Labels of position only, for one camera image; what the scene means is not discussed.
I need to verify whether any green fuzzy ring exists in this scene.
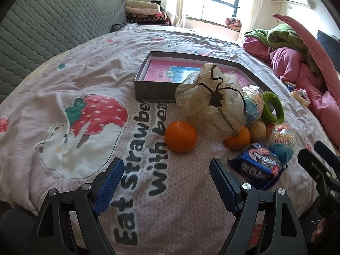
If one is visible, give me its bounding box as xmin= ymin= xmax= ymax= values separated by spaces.
xmin=260 ymin=91 xmax=285 ymax=125

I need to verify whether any patterned bag on windowsill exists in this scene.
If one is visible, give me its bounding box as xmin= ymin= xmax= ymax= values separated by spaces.
xmin=225 ymin=18 xmax=242 ymax=32

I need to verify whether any green blanket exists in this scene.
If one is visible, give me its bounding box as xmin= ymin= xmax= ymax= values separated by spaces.
xmin=244 ymin=23 xmax=321 ymax=76

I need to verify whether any surprise egg toy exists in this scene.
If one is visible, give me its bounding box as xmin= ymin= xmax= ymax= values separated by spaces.
xmin=265 ymin=123 xmax=296 ymax=165
xmin=242 ymin=85 xmax=265 ymax=127

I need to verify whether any snack wrappers pile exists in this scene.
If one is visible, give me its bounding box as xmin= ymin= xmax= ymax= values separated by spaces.
xmin=284 ymin=81 xmax=310 ymax=108

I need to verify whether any wall-mounted black television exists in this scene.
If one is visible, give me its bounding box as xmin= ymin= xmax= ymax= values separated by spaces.
xmin=317 ymin=30 xmax=340 ymax=72

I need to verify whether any pink strawberry print bedsheet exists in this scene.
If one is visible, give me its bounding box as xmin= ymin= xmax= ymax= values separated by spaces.
xmin=1 ymin=25 xmax=331 ymax=254

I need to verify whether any beige drawstring cloth bag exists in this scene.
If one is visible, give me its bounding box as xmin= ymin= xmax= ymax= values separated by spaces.
xmin=175 ymin=63 xmax=247 ymax=140

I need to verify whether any dark patterned pillow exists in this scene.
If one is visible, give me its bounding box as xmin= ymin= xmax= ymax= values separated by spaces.
xmin=111 ymin=23 xmax=127 ymax=32

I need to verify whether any blue cookie snack packet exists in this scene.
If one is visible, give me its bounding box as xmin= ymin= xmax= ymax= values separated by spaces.
xmin=228 ymin=143 xmax=287 ymax=191

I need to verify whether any grey quilted headboard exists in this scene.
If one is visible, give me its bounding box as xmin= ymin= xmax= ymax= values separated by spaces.
xmin=1 ymin=0 xmax=126 ymax=100

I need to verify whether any cream curtain left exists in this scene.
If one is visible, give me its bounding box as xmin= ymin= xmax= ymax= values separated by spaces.
xmin=161 ymin=0 xmax=187 ymax=28

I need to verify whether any tan walnut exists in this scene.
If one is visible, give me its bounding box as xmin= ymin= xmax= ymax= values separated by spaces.
xmin=249 ymin=122 xmax=267 ymax=142

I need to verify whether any stack of folded blankets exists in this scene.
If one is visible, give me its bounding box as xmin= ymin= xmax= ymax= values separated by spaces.
xmin=125 ymin=0 xmax=171 ymax=26

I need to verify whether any orange mandarin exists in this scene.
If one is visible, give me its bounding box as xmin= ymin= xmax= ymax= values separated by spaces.
xmin=164 ymin=121 xmax=198 ymax=154
xmin=224 ymin=126 xmax=251 ymax=151

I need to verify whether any pink crumpled duvet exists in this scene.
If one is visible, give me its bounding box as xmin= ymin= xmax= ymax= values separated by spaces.
xmin=243 ymin=36 xmax=339 ymax=147

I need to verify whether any dark grey shallow box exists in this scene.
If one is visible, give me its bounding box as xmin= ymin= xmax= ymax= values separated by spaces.
xmin=134 ymin=51 xmax=270 ymax=102

